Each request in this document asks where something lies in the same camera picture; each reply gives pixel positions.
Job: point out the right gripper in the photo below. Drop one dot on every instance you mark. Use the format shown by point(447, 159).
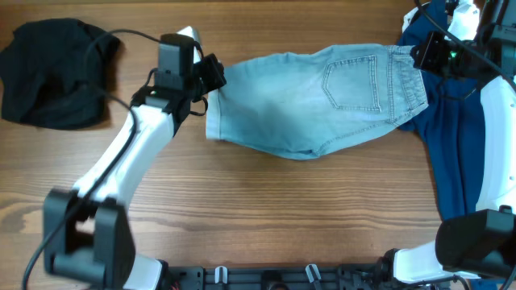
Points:
point(424, 55)

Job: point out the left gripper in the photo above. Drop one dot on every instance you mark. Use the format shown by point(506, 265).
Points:
point(212, 67)

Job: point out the light blue denim shorts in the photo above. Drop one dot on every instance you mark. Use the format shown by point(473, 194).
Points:
point(304, 106)

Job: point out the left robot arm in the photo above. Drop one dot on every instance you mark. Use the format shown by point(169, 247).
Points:
point(87, 236)

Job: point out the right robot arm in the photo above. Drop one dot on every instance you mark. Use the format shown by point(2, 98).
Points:
point(469, 129)

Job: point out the dark blue t-shirt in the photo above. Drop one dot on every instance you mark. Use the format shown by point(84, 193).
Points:
point(494, 43)

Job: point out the black crumpled garment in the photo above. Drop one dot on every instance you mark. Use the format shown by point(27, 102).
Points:
point(50, 71)

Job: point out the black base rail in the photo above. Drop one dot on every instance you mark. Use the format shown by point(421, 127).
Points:
point(312, 276)

